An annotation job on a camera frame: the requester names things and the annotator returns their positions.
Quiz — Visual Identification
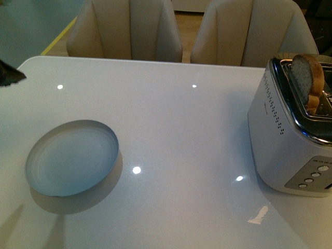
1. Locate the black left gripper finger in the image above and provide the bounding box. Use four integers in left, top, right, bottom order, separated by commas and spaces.
0, 61, 26, 87

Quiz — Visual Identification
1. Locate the white round plate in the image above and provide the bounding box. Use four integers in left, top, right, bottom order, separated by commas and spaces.
25, 120, 119, 197

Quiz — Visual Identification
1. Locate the slice of brown bread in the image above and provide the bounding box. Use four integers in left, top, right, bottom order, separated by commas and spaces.
291, 54, 325, 115

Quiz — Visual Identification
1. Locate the beige chair on left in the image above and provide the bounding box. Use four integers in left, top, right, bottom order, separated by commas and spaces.
66, 0, 183, 62

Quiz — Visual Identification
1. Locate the beige chair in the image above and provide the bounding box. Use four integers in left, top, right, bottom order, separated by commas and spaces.
66, 0, 183, 62
190, 0, 319, 67

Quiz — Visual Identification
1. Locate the beige chair on right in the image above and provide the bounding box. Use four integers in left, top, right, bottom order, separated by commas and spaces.
190, 0, 319, 67

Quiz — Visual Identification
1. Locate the white toaster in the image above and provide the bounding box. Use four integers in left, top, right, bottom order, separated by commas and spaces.
247, 53, 331, 197

